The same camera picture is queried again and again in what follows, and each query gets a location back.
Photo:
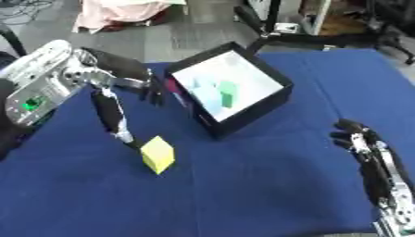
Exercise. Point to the black metal stand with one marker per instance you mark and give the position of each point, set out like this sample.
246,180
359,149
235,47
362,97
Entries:
313,31

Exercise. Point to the pink cloth bundle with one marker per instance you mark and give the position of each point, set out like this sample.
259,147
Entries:
121,14

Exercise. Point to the green block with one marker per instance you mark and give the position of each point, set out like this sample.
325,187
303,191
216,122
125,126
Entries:
228,94

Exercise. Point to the black box with white inside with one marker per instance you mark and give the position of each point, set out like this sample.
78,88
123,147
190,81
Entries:
229,89

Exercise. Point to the yellow cube block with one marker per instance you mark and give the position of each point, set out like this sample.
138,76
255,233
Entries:
158,154

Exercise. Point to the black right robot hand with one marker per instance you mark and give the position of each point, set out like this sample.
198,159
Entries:
373,160

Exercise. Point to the light blue block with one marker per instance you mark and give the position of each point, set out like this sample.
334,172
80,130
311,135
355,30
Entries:
208,97

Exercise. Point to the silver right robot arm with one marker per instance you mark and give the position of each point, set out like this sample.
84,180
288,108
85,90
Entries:
397,220

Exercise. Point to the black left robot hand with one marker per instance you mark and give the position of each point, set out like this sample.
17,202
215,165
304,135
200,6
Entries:
111,109

